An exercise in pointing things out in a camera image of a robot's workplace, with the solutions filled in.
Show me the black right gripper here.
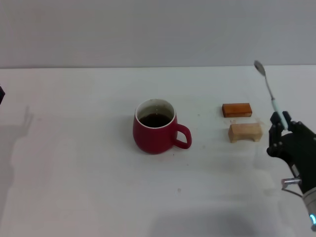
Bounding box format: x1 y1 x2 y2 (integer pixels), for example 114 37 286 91
266 111 316 197

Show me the blue handled metal spoon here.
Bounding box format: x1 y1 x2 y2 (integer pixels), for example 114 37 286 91
253 60 289 131

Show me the red ceramic coffee mug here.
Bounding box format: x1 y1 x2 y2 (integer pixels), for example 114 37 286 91
132 98 193 155

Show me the light wooden spoon rest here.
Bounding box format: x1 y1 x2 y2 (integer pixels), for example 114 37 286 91
227 122 263 143

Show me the dark brown wooden block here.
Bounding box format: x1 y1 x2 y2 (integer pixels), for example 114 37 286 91
221 103 253 119

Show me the grey right gripper cable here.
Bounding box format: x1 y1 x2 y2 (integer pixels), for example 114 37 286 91
280 177 304 198

